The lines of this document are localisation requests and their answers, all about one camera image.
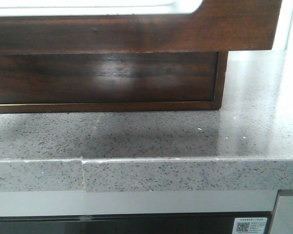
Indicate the black appliance under counter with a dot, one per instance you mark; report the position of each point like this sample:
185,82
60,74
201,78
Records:
173,223

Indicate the white plastic drawer handle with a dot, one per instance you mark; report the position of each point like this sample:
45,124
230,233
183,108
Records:
19,8

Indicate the grey cabinet door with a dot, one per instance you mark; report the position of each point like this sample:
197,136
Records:
282,219

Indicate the dark wooden drawer cabinet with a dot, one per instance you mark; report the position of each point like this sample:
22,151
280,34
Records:
221,80

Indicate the wooden drawer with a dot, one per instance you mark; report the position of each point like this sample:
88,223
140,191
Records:
217,25
112,75

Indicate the white QR code sticker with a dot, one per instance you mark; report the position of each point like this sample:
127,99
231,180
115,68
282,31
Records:
249,225

